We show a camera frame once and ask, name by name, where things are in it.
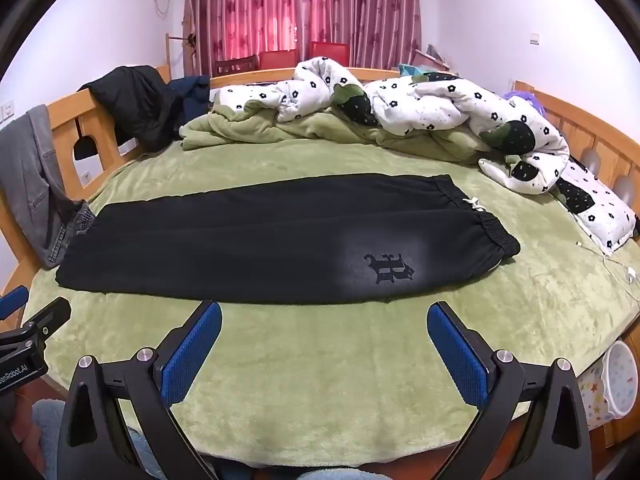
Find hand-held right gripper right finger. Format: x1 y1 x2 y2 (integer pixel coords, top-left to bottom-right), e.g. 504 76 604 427
426 301 608 480

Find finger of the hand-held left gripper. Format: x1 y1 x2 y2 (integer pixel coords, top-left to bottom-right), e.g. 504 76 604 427
21 296 72 343
0 285 29 322

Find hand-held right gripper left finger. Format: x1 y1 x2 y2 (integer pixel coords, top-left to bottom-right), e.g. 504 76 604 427
55 300 223 480

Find black pants with emblem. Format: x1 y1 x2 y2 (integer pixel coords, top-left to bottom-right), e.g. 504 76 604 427
55 173 521 306

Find person's left forearm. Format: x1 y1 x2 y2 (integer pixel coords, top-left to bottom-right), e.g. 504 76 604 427
27 397 68 480

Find grey jeans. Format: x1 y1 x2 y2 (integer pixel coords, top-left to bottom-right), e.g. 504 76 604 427
0 104 97 268

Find green fleece bed blanket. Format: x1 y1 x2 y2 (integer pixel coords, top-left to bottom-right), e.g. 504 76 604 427
22 140 640 461

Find star patterned bin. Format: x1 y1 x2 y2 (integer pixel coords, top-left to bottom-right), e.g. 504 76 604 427
582 341 640 431

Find white floral pillow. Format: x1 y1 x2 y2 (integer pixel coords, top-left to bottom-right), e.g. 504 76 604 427
552 157 640 253

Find black jacket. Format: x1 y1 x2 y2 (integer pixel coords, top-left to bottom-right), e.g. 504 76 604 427
77 65 183 153

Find navy garment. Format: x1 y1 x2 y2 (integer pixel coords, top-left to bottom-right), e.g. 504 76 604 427
167 75 211 133

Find white floral quilt green lining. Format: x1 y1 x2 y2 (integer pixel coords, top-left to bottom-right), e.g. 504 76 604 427
180 55 573 196

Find purple fluffy item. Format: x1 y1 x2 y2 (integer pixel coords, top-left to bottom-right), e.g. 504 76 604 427
502 89 543 113

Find wooden coat rack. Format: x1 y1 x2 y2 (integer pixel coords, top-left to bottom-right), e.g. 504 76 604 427
165 32 198 83

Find dark wooden chair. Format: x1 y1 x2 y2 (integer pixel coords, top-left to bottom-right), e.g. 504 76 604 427
214 56 260 78

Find red chair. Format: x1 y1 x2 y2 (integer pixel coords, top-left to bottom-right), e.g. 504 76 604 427
309 41 350 68
259 50 300 70

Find red patterned curtain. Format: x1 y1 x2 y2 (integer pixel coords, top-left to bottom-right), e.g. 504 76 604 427
182 0 301 78
295 0 423 71

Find white charging cable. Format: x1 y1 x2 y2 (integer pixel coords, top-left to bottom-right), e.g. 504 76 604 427
575 242 640 306

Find wooden bed frame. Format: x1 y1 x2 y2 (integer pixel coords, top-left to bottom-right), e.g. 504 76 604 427
0 62 640 480

